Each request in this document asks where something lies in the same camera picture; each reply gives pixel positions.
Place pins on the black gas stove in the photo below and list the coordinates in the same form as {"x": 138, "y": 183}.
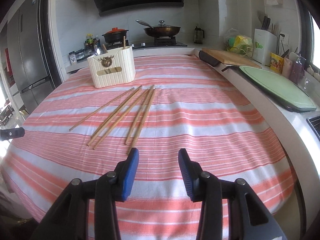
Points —
{"x": 157, "y": 42}

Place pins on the sauce bottles group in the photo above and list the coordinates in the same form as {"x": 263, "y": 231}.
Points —
{"x": 92, "y": 43}

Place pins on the purple soap dispenser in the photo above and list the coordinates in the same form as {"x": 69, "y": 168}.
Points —
{"x": 297, "y": 71}

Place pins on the white spice jar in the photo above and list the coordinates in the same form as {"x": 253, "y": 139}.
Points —
{"x": 72, "y": 57}

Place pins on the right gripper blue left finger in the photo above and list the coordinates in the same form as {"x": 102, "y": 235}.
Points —
{"x": 126, "y": 172}

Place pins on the cream utensil holder box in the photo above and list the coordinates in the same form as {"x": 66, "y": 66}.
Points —
{"x": 116, "y": 67}

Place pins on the black clay pot red lid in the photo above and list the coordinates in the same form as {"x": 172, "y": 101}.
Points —
{"x": 115, "y": 35}

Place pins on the pink striped table cloth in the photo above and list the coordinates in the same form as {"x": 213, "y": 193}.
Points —
{"x": 194, "y": 107}

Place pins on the green cutting board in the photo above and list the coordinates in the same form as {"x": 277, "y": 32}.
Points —
{"x": 278, "y": 87}

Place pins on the grey refrigerator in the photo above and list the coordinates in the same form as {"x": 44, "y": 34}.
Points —
{"x": 30, "y": 54}

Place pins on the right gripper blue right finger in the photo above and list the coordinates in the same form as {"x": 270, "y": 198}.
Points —
{"x": 191, "y": 172}

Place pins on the yellow snack box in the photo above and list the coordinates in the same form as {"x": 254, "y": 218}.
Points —
{"x": 276, "y": 63}

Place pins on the wok with glass lid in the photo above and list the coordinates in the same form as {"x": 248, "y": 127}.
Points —
{"x": 160, "y": 30}

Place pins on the plastic bag with sponges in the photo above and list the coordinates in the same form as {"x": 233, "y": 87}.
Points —
{"x": 237, "y": 43}

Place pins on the dark glass kettle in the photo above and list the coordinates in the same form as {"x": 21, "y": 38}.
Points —
{"x": 199, "y": 35}

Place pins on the white knife block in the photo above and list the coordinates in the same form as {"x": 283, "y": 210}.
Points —
{"x": 264, "y": 44}

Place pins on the wooden cutting board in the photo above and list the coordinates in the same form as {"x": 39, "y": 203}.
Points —
{"x": 229, "y": 58}

